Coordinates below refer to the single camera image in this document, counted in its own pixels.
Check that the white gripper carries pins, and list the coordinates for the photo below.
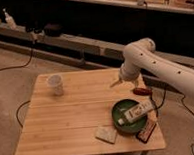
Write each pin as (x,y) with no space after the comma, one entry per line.
(129,74)

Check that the green round bowl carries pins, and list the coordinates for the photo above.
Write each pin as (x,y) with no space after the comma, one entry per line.
(127,128)

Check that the dark red eraser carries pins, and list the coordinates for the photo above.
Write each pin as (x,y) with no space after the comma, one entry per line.
(145,133)

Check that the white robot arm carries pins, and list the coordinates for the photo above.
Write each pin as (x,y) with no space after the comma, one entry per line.
(140,55)

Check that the red oblong object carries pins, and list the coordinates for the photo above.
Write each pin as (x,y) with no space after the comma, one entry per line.
(142,91)

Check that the white tube in bowl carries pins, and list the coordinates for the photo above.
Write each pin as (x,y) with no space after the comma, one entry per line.
(129,116)

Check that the beige sponge block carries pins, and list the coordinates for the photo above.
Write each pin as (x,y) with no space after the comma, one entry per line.
(106,134)

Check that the wooden table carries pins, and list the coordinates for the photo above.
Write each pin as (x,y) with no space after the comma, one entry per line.
(66,124)

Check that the black object on ledge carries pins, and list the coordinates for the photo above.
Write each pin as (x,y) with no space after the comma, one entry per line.
(53,30)

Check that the white bottle on ledge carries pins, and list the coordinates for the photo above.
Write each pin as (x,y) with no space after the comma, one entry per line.
(9,20)

